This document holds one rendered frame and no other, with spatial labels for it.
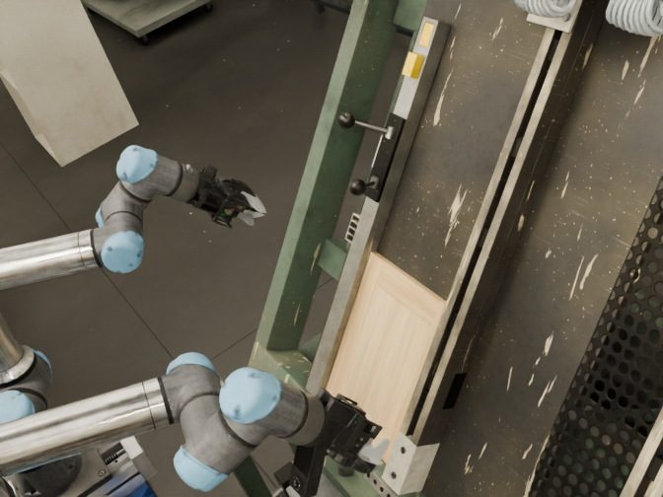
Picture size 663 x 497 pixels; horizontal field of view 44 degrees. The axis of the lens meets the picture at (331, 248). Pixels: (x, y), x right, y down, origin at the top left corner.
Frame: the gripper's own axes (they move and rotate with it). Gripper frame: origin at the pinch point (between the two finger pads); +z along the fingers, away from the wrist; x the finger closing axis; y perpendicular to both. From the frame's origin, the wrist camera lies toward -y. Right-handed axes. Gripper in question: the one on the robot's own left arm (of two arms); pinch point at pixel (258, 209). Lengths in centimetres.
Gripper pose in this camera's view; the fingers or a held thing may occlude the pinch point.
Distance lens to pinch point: 183.6
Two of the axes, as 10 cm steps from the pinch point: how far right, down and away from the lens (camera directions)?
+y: 4.2, 5.9, -6.9
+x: 5.8, -7.6, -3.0
